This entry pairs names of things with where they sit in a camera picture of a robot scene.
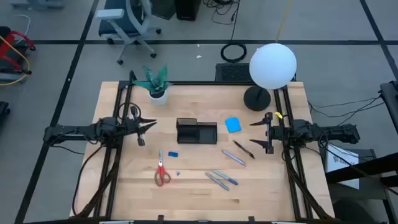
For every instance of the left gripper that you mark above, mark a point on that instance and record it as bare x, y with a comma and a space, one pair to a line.
133, 126

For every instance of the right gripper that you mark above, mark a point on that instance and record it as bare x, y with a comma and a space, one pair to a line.
280, 132

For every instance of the black pen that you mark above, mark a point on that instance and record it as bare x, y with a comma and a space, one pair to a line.
244, 149

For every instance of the blue sticky note pad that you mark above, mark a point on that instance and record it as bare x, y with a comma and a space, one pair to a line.
233, 125

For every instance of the dark blue eraser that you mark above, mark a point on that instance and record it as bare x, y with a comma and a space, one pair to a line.
173, 154

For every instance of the black mesh desk organizer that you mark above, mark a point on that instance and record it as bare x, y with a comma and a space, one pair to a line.
199, 137

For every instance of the grey marker with blue cap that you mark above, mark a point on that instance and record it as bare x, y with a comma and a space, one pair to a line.
225, 177

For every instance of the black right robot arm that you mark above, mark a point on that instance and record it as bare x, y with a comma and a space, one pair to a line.
335, 132

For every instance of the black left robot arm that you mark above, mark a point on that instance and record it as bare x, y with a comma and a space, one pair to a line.
71, 130

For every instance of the blue and grey office chair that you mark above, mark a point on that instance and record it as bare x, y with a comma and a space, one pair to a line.
124, 21

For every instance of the yellow tag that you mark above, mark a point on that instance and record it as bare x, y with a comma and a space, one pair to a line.
278, 115

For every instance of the snake plant in white pot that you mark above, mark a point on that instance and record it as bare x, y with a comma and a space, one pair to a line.
155, 84

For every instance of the black floor vent grille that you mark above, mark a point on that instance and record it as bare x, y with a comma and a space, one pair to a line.
231, 73

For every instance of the white globe lamp black stand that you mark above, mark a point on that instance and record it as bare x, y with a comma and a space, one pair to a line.
273, 65

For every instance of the white printed box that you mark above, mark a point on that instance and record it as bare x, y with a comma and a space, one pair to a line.
340, 168

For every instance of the black beam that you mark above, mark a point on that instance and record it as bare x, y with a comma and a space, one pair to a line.
367, 166

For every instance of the black box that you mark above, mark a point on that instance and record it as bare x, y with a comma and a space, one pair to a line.
163, 7

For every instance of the black computer tower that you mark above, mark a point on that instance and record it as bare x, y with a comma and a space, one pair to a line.
188, 9

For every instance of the red cart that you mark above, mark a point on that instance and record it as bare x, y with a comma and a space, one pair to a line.
9, 46

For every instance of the black aluminium frame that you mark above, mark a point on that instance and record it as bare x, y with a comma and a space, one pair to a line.
202, 83

